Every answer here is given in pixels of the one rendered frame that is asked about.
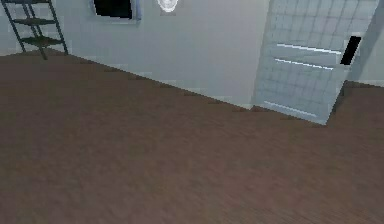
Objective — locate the pale grey panelled room door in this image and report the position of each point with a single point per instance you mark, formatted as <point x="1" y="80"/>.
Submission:
<point x="300" y="66"/>

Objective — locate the dark green ladder shelf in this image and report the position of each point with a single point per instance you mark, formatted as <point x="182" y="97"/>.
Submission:
<point x="40" y="40"/>

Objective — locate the white round wall ornament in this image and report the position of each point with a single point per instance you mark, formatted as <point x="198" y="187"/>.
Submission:
<point x="167" y="4"/>

